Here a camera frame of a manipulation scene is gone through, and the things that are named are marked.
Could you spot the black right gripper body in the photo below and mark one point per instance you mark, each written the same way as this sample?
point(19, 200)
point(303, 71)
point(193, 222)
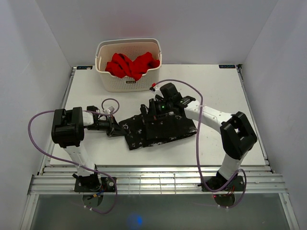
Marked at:
point(159, 107)

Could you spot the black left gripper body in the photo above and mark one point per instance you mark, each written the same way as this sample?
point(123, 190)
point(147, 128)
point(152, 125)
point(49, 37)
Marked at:
point(108, 125)

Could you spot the black white patterned trousers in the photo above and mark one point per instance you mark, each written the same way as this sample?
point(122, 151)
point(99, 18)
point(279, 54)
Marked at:
point(144, 131)

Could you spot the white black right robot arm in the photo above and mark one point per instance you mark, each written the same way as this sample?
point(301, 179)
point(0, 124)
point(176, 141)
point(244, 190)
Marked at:
point(238, 136)

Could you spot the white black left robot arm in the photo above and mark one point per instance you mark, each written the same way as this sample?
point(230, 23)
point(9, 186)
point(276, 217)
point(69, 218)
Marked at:
point(68, 132)

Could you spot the red crumpled garment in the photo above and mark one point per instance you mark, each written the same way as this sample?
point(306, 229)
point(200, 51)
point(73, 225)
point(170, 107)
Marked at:
point(121, 66)

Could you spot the cream perforated plastic basket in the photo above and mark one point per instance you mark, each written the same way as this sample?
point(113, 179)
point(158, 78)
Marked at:
point(132, 48)

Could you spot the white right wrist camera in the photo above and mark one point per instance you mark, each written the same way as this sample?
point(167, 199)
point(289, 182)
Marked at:
point(155, 90)

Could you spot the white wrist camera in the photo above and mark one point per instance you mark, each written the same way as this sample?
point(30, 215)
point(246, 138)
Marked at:
point(109, 110)
point(155, 90)

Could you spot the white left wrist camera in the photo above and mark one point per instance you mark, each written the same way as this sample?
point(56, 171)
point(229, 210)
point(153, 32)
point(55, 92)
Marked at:
point(109, 110)

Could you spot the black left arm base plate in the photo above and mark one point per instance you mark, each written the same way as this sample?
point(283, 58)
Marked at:
point(94, 184)

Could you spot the aluminium rail frame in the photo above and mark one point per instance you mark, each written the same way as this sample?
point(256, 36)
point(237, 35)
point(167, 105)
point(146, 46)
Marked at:
point(153, 180)

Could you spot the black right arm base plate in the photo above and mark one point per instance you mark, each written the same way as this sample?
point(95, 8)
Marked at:
point(217, 184)

